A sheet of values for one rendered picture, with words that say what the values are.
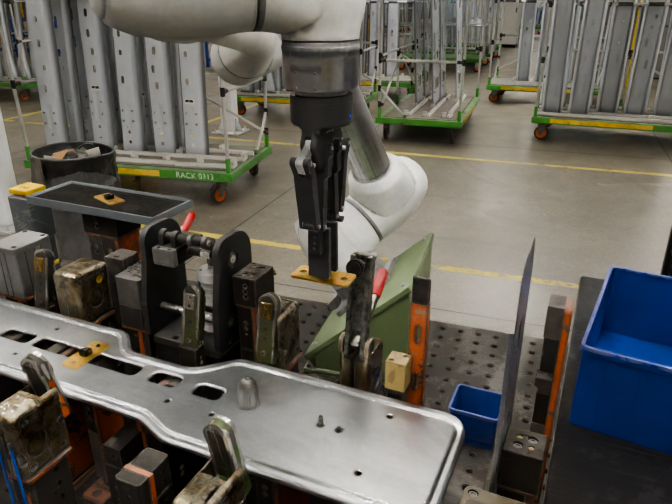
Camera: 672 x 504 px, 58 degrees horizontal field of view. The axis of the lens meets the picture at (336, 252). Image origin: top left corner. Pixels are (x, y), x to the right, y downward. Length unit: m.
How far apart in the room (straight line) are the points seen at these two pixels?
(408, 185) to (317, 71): 0.96
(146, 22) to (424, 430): 0.66
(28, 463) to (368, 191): 0.98
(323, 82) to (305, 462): 0.51
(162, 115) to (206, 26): 4.85
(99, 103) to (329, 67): 5.17
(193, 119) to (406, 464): 4.71
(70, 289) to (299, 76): 0.78
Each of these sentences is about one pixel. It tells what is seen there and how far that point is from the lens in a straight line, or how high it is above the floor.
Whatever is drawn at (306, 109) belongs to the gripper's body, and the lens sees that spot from 0.71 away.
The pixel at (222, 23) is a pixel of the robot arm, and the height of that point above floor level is 1.57.
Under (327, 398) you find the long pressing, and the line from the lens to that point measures 1.00.
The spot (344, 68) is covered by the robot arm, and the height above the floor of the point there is 1.52.
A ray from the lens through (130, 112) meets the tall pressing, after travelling 5.66.
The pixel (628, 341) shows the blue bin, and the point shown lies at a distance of 1.20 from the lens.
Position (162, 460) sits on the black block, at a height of 0.99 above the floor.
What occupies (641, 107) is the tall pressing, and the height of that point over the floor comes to 0.38.
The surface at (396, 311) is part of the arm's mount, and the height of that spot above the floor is 0.91.
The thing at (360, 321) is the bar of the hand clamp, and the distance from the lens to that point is 1.00.
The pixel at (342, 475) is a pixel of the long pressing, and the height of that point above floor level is 1.00.
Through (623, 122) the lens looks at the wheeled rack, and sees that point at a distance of 7.55.
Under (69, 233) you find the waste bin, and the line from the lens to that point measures 4.02.
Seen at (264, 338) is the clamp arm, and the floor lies 1.03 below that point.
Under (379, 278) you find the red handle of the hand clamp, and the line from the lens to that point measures 1.06.
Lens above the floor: 1.60
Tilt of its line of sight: 23 degrees down
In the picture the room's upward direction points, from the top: straight up
